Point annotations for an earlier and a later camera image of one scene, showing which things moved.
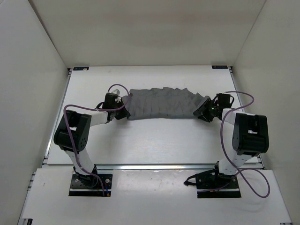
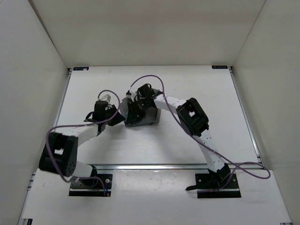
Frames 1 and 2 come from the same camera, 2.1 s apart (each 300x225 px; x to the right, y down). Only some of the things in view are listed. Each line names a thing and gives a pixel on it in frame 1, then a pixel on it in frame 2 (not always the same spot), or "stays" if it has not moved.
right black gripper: (202, 113) -> (134, 114)
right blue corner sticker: (219, 67) stays
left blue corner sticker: (80, 68) stays
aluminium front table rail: (150, 166) stays
